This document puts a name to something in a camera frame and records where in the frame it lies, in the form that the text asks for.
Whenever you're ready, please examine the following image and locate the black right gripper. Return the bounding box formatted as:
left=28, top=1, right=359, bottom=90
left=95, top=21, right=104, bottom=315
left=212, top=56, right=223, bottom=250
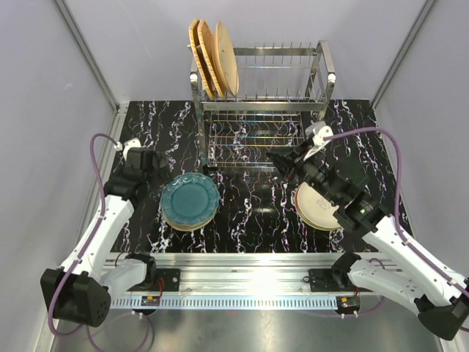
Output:
left=266, top=139, right=342, bottom=206

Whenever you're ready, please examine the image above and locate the teal scalloped plate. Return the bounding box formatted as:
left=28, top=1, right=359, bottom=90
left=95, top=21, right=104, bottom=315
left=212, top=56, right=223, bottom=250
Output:
left=160, top=172, right=221, bottom=226

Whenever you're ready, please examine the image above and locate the cream bird painted plate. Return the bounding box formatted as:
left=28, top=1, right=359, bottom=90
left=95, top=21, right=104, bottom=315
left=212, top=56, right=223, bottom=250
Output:
left=213, top=21, right=240, bottom=96

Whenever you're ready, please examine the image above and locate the woven bamboo tray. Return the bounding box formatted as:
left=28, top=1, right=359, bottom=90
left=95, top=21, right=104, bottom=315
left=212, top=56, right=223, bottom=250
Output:
left=188, top=18, right=215, bottom=99
left=197, top=19, right=226, bottom=99

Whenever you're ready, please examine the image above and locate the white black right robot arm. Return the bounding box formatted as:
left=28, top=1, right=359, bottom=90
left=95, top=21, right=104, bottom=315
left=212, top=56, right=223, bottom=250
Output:
left=267, top=152, right=468, bottom=341

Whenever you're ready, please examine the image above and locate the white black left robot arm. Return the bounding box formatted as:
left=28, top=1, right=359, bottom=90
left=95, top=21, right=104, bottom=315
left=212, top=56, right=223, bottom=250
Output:
left=40, top=147, right=171, bottom=327

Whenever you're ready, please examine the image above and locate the stainless steel dish rack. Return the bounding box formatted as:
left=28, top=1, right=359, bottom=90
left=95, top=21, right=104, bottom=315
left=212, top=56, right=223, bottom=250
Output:
left=190, top=40, right=336, bottom=171

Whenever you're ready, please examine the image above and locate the pale green bottom plate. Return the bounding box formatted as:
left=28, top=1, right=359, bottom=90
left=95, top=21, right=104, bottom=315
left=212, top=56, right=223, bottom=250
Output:
left=166, top=218, right=213, bottom=232

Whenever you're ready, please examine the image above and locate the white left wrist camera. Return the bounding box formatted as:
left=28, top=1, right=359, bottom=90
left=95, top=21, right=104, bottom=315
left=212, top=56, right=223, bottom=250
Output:
left=114, top=138, right=141, bottom=159

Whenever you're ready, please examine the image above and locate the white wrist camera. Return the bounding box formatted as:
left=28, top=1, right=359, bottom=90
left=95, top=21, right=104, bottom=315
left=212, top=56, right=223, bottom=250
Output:
left=303, top=120, right=333, bottom=161
left=114, top=138, right=141, bottom=159

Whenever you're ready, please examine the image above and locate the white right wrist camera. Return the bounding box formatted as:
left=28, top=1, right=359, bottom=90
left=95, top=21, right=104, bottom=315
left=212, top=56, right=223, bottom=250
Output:
left=303, top=120, right=333, bottom=161

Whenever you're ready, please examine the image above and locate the white slotted cable duct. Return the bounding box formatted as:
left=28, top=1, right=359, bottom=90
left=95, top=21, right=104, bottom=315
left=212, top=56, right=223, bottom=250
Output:
left=111, top=294, right=337, bottom=310

